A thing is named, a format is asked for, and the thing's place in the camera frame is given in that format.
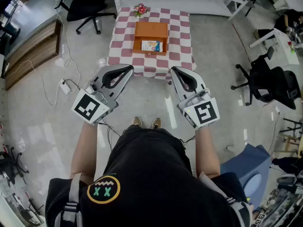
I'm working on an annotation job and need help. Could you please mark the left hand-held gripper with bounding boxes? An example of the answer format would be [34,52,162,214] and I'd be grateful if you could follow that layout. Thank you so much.
[71,64,135,126]

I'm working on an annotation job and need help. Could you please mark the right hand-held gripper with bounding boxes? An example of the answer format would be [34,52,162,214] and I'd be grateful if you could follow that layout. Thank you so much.
[170,66,221,130]

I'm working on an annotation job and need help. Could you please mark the blue illustrated booklet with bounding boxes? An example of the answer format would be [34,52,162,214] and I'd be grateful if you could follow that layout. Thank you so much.
[141,40,164,53]

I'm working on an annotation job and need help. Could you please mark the orange cardboard box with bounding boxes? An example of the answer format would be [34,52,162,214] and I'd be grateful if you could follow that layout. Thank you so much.
[132,21,169,56]

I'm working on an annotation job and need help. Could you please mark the person's left forearm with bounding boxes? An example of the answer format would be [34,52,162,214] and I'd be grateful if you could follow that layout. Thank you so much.
[70,121,98,177]

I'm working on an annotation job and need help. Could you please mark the person's right forearm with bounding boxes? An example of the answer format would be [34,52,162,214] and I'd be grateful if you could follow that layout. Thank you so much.
[194,126,221,179]

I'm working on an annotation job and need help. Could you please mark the person's right shoe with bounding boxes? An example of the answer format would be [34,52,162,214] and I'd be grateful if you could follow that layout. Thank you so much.
[151,117,163,130]

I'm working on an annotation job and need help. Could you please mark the white power strip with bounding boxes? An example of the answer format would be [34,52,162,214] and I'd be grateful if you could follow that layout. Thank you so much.
[59,79,72,95]

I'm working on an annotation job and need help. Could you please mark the pink white checkered tablecloth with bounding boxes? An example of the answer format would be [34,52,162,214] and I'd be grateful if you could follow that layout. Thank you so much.
[107,7,197,80]

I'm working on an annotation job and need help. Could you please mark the pink flower ornament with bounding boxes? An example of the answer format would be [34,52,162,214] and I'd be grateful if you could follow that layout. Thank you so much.
[133,3,148,17]

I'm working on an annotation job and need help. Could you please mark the black office chair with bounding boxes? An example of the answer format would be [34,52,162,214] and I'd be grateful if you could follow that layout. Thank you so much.
[0,145,29,185]
[53,0,118,35]
[231,46,303,110]

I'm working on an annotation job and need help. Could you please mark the wooden step platform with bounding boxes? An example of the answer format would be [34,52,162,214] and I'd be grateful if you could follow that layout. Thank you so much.
[4,19,62,91]

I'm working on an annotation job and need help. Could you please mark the person's black t-shirt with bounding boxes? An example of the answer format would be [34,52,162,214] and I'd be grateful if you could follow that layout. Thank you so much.
[45,124,252,227]

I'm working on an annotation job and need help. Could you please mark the white desk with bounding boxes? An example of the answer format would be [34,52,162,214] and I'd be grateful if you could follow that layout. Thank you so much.
[249,27,300,66]

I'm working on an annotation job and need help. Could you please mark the black floor cable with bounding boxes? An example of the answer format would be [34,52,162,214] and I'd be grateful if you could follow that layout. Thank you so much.
[62,79,81,91]

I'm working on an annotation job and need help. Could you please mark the white floor cable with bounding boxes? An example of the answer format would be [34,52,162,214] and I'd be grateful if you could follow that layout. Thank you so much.
[4,60,62,107]

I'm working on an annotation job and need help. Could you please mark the grey shoulder strap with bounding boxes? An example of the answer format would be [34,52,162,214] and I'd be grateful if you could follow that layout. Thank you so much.
[54,173,83,227]
[198,171,252,227]

